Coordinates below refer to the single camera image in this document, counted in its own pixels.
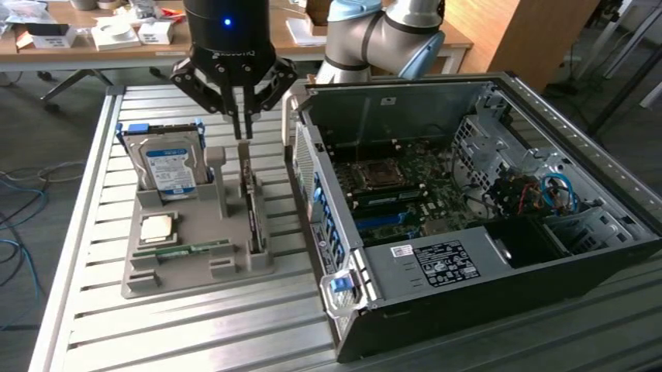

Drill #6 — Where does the grey desk frame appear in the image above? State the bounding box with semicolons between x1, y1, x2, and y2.
568;0;662;133

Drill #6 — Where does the grey power supply unit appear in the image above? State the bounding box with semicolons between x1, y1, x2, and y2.
361;226;513;301

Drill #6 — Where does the silver disk bay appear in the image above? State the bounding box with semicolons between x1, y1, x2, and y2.
542;207;636;257

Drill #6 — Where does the white paper stack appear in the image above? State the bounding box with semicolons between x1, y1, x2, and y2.
286;17;329;47

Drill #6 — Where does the blue floor cable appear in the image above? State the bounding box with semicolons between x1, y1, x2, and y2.
0;181;51;330

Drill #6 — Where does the wooden desk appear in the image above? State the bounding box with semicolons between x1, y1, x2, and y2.
0;0;476;84

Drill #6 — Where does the green RAM stick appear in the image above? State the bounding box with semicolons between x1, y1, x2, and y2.
131;239;233;259

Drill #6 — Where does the silver chipset heatsink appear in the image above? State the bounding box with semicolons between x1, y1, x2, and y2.
422;221;460;237

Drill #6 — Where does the white box black lid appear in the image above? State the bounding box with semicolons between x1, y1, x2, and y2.
26;22;78;50

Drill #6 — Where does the grey floor cable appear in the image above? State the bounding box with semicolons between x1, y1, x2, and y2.
0;160;87;183

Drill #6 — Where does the green motherboard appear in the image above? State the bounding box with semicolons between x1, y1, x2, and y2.
330;141;498;247

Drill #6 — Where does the grey plastic parts rack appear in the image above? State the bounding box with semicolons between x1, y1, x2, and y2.
119;146;275;299

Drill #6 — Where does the metal CPU socket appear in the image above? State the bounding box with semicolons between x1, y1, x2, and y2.
352;159;402;188

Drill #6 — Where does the hard disk in blue caddy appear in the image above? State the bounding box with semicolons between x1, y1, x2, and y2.
114;119;207;201

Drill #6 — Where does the black red wire bundle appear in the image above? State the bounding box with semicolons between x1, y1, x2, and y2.
485;176;545;218

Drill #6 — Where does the silver CPU chip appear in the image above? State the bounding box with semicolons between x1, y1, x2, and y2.
139;215;175;244

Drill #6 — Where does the blue data wire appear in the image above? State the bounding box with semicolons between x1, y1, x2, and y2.
541;174;581;216

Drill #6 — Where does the black graphics card metal bracket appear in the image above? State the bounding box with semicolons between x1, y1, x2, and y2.
237;139;269;255

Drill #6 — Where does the blue expansion slot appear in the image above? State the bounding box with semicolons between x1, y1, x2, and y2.
357;215;406;230

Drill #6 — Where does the wooden cabinet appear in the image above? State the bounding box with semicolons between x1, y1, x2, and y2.
444;0;605;94

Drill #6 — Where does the white flat box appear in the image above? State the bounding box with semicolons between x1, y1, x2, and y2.
91;19;142;51

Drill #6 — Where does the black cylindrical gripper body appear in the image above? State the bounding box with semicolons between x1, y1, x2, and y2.
183;0;278;89

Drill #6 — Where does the small white carton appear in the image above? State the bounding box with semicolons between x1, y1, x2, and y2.
138;21;175;46

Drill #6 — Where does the silver drive cage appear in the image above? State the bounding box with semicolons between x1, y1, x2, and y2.
453;112;518;183

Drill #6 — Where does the open black PC case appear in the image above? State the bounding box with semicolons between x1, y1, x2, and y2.
282;71;662;363

